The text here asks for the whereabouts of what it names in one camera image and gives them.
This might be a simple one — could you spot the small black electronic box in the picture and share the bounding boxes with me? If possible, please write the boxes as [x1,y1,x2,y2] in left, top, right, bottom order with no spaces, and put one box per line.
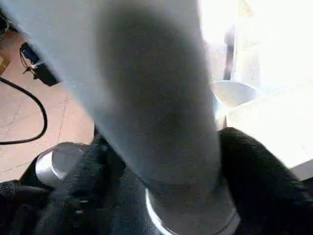
[20,42,61,87]

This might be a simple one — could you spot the white plastic table leg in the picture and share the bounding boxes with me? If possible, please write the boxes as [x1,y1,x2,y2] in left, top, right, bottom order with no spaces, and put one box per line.
[0,0,242,235]

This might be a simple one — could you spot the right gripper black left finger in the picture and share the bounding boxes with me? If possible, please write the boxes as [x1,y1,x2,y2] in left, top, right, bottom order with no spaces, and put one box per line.
[47,136,152,235]

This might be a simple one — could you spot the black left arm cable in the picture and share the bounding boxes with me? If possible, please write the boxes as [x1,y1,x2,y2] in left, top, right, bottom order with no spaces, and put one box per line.
[0,77,48,145]

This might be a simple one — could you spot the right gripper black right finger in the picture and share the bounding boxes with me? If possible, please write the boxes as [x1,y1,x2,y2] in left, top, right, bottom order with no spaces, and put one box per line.
[217,127,313,235]

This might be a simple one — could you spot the white plastic table top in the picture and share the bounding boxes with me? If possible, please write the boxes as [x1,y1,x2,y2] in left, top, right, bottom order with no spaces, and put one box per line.
[200,0,313,173]

